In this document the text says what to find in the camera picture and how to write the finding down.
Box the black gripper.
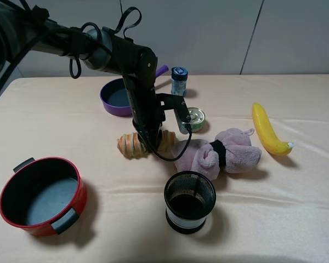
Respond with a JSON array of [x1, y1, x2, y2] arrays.
[[122, 73, 164, 150]]

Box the striped twisted bread loaf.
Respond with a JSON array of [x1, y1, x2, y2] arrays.
[[117, 130, 178, 159]]

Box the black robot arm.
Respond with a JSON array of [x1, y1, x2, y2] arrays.
[[0, 1, 164, 148]]

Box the purple frying pan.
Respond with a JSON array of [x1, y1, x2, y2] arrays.
[[99, 65, 169, 117]]

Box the tin can with pull tab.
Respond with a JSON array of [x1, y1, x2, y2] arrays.
[[188, 107, 206, 133]]

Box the small blue-lidded jar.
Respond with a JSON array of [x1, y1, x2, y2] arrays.
[[171, 67, 188, 96]]

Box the black mesh pen cup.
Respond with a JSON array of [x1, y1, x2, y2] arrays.
[[164, 171, 216, 235]]

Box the pink towel with black band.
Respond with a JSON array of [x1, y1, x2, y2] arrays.
[[174, 128, 262, 181]]

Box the yellow banana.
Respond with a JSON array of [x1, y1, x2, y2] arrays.
[[252, 102, 294, 156]]

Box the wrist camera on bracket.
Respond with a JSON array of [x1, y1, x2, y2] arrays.
[[157, 93, 192, 134]]

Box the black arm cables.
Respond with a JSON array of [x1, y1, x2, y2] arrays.
[[0, 0, 193, 162]]

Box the red pot with black handles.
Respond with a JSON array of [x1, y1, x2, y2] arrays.
[[0, 157, 88, 236]]

